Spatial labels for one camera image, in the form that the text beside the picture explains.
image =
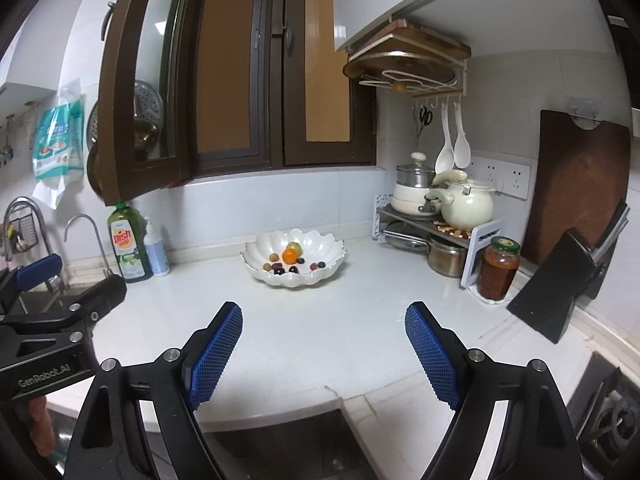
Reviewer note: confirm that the round wooden board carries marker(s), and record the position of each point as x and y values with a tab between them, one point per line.
370	70

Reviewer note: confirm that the small green fruit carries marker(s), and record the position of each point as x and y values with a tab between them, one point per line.
296	246

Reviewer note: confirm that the black gas stove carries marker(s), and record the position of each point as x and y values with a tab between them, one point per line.
615	410

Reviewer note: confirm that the glass jar of red sauce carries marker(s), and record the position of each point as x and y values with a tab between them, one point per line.
497	272

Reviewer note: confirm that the white wall socket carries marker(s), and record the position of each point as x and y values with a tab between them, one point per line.
492	172
517	180

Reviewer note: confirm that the green dish soap bottle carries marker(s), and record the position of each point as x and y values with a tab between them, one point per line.
127	245

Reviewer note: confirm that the white rice spoon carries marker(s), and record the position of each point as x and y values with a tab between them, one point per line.
443	160
461	155

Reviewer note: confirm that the white pump bottle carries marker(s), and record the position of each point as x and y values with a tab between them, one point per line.
156	257

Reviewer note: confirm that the steel rimmed pot lid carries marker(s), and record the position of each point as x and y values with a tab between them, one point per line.
405	240

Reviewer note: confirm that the curved chrome faucet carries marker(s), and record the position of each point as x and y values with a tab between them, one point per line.
102	252

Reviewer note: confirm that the black scissors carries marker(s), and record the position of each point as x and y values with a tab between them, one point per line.
425	116

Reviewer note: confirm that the tall chrome faucet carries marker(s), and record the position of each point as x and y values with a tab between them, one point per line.
22	200

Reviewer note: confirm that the steel perforated steamer plate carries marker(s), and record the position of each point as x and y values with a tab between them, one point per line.
148	105

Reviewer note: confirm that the cream ceramic kettle pot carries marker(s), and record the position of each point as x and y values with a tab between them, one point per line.
467	205

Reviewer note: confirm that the white scalloped glass bowl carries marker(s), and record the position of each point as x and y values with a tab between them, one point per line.
312	244

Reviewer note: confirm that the rectangular wooden cutting board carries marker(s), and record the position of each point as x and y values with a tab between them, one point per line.
430	42

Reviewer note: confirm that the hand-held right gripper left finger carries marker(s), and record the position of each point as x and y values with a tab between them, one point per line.
217	355

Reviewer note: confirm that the person's left hand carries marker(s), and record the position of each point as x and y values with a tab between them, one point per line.
37	420

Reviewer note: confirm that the black knife block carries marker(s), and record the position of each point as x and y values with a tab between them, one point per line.
555	285

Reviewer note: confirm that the small orange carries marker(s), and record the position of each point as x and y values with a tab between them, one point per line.
289	256

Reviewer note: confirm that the large dark wooden cutting board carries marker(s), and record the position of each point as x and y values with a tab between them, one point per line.
575	185

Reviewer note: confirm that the steel steamer pot with lid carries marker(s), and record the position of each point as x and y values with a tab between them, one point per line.
415	175

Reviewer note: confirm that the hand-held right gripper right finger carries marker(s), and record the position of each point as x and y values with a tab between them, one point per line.
430	355

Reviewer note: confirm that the wooden trivet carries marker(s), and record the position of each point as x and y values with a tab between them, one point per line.
452	231

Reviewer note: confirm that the cream cooking pot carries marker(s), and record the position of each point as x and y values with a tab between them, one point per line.
407	202

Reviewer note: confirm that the teal white plastic package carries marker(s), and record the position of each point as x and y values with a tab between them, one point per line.
57	145

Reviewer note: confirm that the brown window sash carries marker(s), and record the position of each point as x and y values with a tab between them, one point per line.
117	110

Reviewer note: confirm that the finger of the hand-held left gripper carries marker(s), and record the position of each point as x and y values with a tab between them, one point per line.
102	297
40	271

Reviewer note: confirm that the metal shelf rack white sides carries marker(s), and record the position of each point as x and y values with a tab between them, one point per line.
482	255

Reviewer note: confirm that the clear adhesive wall hook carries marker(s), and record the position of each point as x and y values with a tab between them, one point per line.
585	110

